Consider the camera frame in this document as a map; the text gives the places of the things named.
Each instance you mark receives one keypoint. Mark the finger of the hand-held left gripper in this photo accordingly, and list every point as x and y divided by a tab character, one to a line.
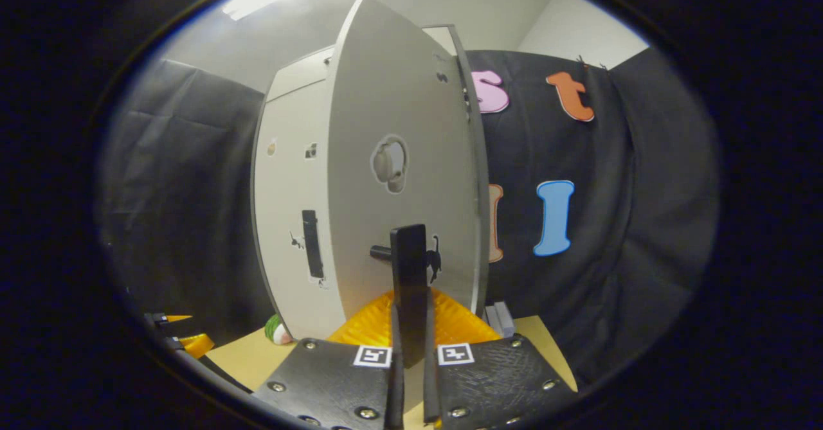
177	318
196	345

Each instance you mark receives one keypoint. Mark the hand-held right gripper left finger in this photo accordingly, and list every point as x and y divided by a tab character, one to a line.
394	391

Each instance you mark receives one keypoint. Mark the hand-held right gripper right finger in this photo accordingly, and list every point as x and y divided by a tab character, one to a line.
432	391

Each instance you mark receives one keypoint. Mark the white double-door shoe cabinet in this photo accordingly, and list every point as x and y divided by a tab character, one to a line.
483	237

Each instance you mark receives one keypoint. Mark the white shoe cabinet door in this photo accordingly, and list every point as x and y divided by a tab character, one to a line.
398	96
283	192

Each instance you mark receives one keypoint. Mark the green white round object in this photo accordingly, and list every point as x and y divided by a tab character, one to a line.
276	330

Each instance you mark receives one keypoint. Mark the grey white box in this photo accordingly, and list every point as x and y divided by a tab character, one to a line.
500	319

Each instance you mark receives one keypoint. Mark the black backdrop cloth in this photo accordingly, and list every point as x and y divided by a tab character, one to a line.
643	192

